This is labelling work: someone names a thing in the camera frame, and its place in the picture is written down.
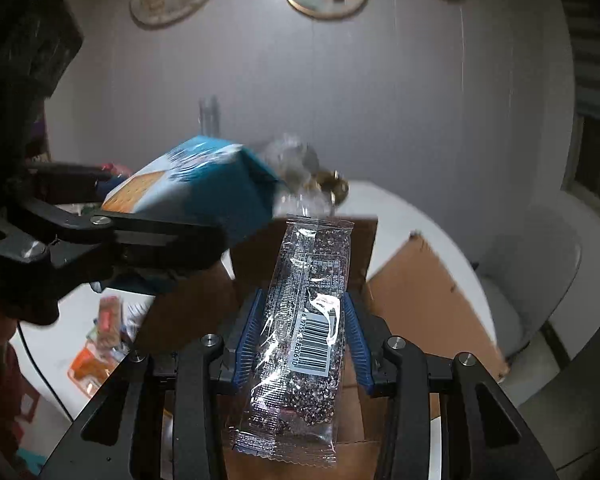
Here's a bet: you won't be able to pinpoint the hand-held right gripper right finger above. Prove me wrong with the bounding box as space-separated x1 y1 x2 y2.
341 290 561 480

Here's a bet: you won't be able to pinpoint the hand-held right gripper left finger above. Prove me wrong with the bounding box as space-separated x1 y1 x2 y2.
40 287 268 480

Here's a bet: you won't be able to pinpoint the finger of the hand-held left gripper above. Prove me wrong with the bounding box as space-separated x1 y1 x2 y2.
22 159 131 207
0 199 231 292

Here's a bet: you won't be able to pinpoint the clear seed bar packet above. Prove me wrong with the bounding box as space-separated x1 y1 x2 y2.
222 212 356 466

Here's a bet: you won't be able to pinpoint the brown cardboard box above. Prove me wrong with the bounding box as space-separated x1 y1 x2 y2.
130 215 511 480

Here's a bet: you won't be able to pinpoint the blue cracker box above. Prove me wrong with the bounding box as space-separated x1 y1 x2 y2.
95 135 281 296

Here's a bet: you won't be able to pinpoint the brown bar packet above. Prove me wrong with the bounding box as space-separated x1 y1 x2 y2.
95 296 127 351

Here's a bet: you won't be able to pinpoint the orange snack packet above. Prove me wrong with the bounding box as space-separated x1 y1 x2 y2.
67 345 126 401

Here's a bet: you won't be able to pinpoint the tall clear glass vase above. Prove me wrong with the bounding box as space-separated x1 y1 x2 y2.
198 96 222 138

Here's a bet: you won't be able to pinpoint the gold wrapped sweets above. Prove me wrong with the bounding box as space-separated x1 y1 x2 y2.
315 170 351 206

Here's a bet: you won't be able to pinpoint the clear plastic bag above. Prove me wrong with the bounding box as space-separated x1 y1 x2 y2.
260 132 342 221

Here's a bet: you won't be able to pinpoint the grey chair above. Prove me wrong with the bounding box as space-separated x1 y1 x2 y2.
472 205 583 371

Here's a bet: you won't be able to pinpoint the black cable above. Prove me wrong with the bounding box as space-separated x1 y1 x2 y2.
15 320 76 421

